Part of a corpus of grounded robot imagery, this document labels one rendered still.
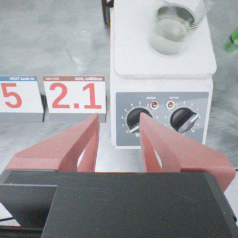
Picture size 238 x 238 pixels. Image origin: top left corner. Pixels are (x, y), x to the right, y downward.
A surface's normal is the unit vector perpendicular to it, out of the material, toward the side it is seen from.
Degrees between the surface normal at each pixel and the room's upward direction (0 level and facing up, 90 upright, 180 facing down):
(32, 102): 40
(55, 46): 0
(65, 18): 0
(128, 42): 0
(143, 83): 30
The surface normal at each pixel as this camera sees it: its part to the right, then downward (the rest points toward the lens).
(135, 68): 0.00, -0.25
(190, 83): 0.00, 0.27
